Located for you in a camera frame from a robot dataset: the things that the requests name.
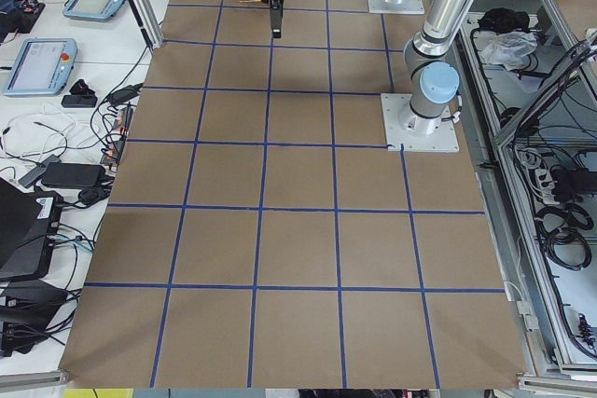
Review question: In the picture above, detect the blue teach pendant near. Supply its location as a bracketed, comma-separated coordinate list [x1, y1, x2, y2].
[3, 38, 78, 97]

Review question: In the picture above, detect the black power adapter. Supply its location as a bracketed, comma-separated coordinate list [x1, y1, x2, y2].
[41, 162, 105, 189]

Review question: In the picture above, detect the black laptop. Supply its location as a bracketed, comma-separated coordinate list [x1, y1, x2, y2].
[1, 180, 62, 282]

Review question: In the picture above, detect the blue teach pendant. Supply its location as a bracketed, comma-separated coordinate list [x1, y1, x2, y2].
[62, 0, 126, 21]
[3, 38, 78, 97]

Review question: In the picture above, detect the blue teach pendant far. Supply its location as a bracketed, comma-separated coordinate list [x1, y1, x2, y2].
[62, 0, 126, 21]

